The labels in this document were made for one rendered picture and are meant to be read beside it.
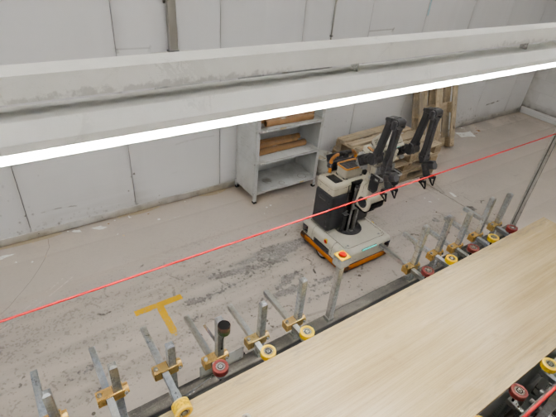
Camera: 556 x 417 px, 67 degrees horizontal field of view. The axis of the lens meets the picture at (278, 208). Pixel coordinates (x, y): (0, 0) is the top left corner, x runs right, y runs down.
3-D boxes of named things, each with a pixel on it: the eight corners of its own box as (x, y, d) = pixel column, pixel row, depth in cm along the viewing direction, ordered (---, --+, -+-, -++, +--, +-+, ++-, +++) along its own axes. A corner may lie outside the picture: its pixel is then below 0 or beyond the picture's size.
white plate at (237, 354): (199, 378, 222) (198, 366, 217) (242, 357, 235) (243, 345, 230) (199, 379, 222) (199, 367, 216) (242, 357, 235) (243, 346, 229)
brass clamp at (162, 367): (150, 372, 198) (150, 366, 195) (178, 360, 205) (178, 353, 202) (155, 383, 194) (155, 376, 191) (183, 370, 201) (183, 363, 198)
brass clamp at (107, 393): (95, 398, 186) (93, 391, 183) (127, 384, 193) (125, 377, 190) (99, 409, 182) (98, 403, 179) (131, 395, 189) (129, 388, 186)
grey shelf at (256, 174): (234, 185, 516) (237, 55, 429) (294, 170, 561) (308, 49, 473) (253, 203, 486) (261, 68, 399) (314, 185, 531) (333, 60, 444)
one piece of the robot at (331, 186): (308, 228, 428) (318, 155, 381) (348, 214, 455) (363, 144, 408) (328, 247, 406) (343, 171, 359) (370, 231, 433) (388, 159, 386)
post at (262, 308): (254, 360, 242) (258, 301, 215) (259, 357, 244) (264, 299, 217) (257, 364, 240) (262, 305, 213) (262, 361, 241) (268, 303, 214)
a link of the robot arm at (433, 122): (438, 107, 328) (429, 109, 322) (445, 110, 324) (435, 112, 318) (424, 157, 351) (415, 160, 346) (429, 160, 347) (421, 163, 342)
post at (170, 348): (170, 402, 217) (164, 342, 190) (177, 399, 219) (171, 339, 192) (173, 408, 215) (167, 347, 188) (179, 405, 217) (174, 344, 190)
